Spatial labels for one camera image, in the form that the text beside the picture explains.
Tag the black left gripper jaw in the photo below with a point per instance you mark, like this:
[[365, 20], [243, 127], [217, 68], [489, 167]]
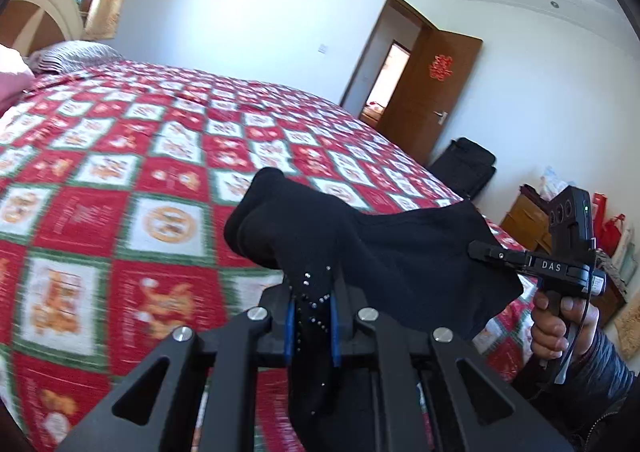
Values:
[[497, 255]]

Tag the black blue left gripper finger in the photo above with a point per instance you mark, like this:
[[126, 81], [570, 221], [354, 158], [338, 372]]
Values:
[[425, 391], [193, 391]]

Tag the black pants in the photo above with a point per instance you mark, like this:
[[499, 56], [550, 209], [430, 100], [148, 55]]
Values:
[[413, 266]]

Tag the person right hand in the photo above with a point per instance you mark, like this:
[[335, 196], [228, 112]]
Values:
[[548, 332]]

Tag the wooden bedside cabinet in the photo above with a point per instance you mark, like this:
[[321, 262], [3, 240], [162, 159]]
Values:
[[527, 222]]

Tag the red plastic bag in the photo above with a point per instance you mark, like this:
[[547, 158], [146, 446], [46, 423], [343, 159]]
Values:
[[607, 231]]

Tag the white clothes pile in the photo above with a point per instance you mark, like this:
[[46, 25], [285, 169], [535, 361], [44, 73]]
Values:
[[550, 184]]

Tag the black folding chair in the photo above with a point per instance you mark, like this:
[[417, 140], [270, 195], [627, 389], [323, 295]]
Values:
[[465, 167]]

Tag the dark jacket sleeve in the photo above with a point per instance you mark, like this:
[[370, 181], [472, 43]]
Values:
[[597, 408]]

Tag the brown wooden door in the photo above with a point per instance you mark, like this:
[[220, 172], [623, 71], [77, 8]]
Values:
[[408, 120]]

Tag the red double happiness decal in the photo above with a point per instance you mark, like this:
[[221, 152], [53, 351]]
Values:
[[440, 68]]

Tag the red patchwork bedspread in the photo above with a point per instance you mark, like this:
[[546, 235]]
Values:
[[116, 182]]

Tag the striped grey pillow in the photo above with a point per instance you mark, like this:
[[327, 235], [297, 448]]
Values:
[[70, 56]]

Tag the folded pink quilt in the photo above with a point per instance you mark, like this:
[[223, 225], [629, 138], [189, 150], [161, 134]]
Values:
[[16, 78]]

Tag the cream wooden headboard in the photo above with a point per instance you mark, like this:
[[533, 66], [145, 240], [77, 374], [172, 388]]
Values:
[[28, 26]]

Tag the silver door handle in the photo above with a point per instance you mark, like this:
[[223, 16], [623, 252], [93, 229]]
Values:
[[441, 116]]

